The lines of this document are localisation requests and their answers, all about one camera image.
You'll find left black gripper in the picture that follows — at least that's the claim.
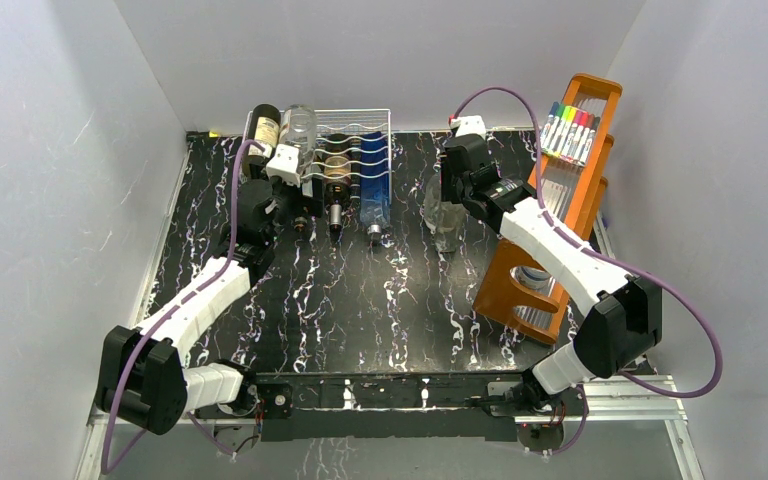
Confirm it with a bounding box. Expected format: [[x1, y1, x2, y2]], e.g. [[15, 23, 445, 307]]
[[252, 159, 324, 245]]

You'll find clear ribbed glass bottle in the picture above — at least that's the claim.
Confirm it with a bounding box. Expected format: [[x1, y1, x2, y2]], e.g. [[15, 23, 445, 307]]
[[422, 172, 467, 253]]

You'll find blue square glass bottle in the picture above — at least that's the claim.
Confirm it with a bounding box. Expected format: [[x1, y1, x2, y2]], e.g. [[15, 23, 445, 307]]
[[360, 131, 389, 245]]

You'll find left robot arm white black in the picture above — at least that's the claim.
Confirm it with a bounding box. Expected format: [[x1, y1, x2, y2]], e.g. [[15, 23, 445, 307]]
[[94, 179, 324, 435]]

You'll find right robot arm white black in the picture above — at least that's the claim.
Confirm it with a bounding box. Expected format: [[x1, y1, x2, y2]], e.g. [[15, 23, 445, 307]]
[[441, 134, 662, 414]]

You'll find brown lower rack bottle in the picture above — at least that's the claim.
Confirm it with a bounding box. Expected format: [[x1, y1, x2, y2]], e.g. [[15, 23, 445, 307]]
[[322, 133, 351, 236]]

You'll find clear round glass bottle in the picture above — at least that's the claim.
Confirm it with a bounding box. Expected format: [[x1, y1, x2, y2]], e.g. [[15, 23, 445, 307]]
[[278, 104, 317, 174]]

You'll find dark wine bottle gold cap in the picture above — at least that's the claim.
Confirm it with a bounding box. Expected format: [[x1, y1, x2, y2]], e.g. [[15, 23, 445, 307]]
[[242, 103, 281, 179]]

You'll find orange wooden rack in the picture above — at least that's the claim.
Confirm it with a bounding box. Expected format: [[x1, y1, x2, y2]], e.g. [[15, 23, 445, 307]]
[[473, 73, 622, 345]]

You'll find pack of coloured markers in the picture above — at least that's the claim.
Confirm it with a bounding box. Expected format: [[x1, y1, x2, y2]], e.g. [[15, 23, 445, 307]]
[[539, 102, 602, 167]]

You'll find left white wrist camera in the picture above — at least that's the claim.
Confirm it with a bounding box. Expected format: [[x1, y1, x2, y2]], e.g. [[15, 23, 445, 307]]
[[265, 144, 302, 187]]

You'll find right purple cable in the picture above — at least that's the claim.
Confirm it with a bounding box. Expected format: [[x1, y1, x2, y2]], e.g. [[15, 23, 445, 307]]
[[451, 87, 724, 457]]

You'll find white wire wine rack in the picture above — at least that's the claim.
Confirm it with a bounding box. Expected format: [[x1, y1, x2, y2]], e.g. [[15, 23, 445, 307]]
[[278, 107, 392, 203]]

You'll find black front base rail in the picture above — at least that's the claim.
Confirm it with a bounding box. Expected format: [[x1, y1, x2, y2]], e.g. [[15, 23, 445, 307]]
[[198, 370, 591, 444]]

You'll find aluminium frame rail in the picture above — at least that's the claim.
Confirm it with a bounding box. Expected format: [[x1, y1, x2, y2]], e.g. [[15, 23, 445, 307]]
[[75, 152, 707, 480]]

